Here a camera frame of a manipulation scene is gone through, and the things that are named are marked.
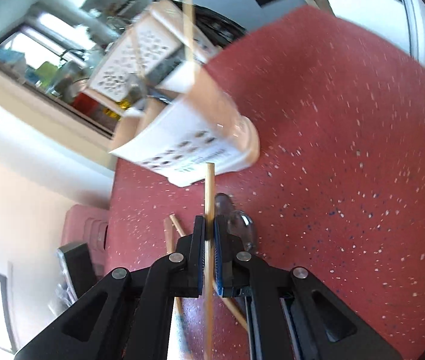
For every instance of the black-handled metal spoon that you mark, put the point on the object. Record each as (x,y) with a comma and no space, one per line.
(140,91)

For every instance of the white perforated storage cart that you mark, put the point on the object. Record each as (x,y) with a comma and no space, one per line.
(153,48)

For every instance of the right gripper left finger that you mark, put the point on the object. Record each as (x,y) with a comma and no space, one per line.
(127,314)

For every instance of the dark plastic spoon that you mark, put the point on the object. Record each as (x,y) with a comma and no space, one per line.
(239,223)

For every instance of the pink plastic stool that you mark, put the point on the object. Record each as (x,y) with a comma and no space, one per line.
(87,224)

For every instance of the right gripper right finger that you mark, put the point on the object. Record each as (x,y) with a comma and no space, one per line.
(291,314)

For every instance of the red plastic basket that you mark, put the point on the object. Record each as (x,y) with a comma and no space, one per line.
(84,104)

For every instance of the white plastic utensil holder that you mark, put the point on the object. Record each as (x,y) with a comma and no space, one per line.
(177,141)

